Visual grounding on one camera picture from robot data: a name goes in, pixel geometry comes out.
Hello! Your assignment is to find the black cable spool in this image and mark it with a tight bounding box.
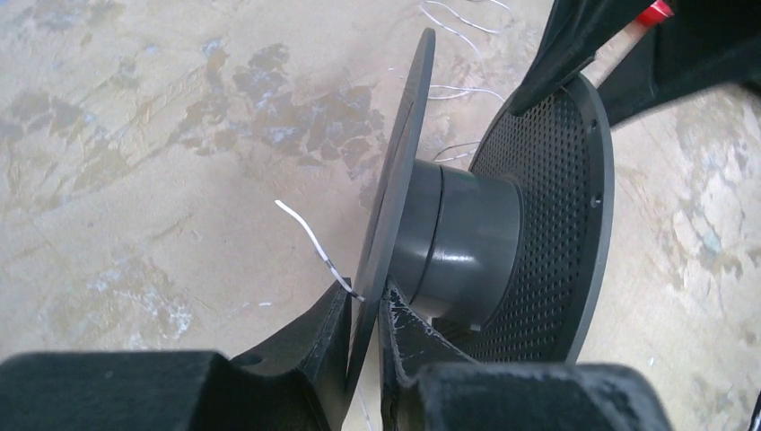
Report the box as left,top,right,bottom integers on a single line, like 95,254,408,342
346,29,614,388

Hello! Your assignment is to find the white cable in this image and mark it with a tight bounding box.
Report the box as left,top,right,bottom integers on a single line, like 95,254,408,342
274,0,515,304

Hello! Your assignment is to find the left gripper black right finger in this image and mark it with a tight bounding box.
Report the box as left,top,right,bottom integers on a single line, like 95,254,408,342
378,284,671,430

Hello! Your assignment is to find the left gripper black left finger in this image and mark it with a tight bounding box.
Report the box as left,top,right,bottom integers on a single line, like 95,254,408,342
1,286,352,430

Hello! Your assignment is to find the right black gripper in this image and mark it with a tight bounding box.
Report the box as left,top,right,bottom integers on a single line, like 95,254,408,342
508,0,760,127

